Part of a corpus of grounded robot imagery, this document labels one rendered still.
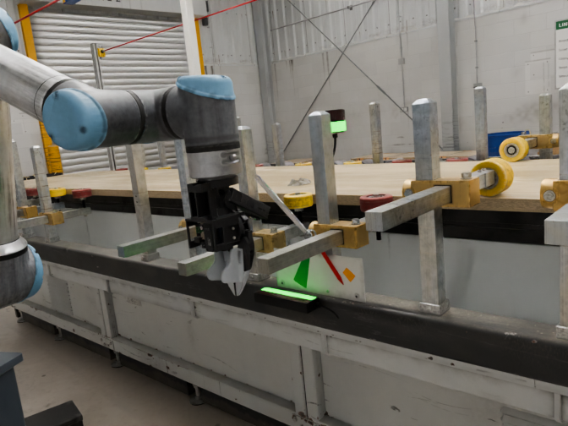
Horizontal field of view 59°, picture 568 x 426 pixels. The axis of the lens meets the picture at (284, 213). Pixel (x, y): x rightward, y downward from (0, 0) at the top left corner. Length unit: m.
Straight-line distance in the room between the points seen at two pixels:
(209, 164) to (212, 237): 0.12
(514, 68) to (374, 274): 7.36
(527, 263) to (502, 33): 7.59
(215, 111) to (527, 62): 7.84
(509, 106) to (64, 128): 8.06
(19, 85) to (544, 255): 1.04
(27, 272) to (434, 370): 1.02
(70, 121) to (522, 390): 0.91
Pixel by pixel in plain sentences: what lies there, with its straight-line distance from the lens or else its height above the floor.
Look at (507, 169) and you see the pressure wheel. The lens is 1.19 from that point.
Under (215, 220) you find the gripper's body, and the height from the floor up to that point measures 0.96.
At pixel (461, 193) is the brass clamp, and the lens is 0.97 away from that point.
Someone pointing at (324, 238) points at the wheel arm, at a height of 0.86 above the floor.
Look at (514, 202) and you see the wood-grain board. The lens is 1.16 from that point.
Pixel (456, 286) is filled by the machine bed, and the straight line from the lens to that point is 1.28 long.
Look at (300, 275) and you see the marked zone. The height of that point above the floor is 0.74.
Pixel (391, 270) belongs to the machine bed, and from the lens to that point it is 1.34.
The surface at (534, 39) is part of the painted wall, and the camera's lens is 8.50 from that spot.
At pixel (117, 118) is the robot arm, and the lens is 0.82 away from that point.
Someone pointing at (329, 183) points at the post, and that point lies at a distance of 1.13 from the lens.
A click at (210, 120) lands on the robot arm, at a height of 1.12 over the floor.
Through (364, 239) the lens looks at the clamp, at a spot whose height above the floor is 0.84.
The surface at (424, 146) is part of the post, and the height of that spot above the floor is 1.03.
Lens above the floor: 1.11
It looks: 10 degrees down
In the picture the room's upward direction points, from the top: 6 degrees counter-clockwise
